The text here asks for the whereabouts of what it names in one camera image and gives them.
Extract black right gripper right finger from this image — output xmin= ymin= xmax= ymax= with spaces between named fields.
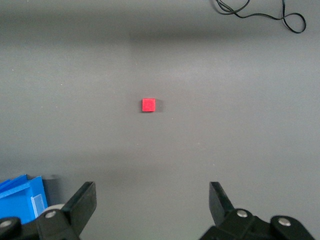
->
xmin=198 ymin=181 xmax=316 ymax=240

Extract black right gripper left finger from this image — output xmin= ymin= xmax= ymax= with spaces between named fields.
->
xmin=0 ymin=181 xmax=98 ymax=240

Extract red cube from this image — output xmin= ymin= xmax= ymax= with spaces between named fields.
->
xmin=141 ymin=97 xmax=157 ymax=113

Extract blue plastic bin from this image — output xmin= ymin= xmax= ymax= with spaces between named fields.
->
xmin=0 ymin=174 xmax=49 ymax=225

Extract thin black loose cable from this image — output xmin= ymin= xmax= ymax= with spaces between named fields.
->
xmin=211 ymin=0 xmax=306 ymax=34

